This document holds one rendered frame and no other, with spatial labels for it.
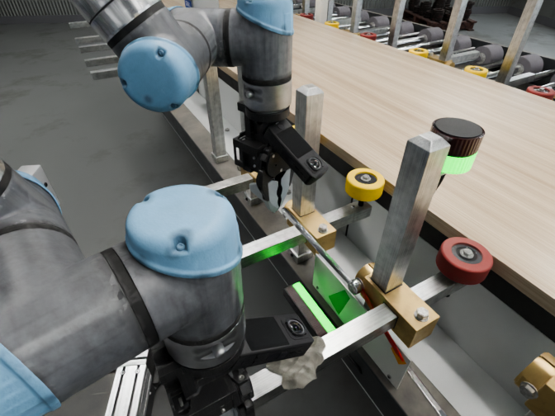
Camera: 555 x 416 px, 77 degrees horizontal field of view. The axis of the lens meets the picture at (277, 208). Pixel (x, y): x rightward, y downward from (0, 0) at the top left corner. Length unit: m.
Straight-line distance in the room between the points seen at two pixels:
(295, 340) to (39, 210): 0.28
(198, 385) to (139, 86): 0.31
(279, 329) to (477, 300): 0.47
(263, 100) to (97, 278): 0.37
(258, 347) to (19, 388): 0.22
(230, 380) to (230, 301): 0.14
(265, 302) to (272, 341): 1.23
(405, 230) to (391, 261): 0.07
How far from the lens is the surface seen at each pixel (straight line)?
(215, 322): 0.28
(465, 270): 0.63
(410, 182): 0.46
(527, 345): 0.78
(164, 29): 0.42
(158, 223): 0.23
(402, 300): 0.59
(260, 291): 1.66
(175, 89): 0.39
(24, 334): 0.24
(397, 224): 0.50
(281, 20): 0.51
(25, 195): 0.33
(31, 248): 0.29
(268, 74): 0.52
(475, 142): 0.47
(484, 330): 0.82
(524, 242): 0.74
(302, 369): 0.50
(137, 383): 1.27
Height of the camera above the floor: 1.32
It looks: 39 degrees down
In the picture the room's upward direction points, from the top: straight up
